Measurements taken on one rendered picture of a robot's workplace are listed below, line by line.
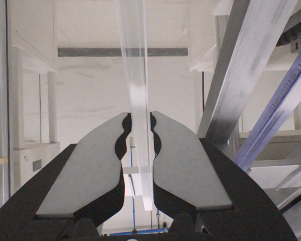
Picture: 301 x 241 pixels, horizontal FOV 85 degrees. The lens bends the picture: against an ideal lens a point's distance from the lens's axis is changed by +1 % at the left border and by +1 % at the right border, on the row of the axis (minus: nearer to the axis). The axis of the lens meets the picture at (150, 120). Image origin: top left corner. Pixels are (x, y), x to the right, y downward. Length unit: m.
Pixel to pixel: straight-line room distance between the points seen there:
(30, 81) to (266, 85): 2.87
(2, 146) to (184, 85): 1.83
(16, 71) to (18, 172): 0.37
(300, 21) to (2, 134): 0.91
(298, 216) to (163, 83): 1.75
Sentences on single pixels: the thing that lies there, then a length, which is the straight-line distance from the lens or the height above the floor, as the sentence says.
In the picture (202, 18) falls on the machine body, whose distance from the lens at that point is 0.94.
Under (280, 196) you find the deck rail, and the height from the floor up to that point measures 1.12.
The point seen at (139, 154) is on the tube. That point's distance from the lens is 0.16.
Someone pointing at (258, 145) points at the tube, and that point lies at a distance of 0.19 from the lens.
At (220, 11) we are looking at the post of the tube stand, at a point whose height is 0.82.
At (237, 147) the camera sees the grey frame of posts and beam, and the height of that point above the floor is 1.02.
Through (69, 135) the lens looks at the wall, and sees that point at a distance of 2.10.
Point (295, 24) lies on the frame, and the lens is 0.71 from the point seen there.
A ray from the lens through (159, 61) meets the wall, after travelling 2.13.
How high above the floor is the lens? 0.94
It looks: 2 degrees down
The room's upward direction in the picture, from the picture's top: 177 degrees clockwise
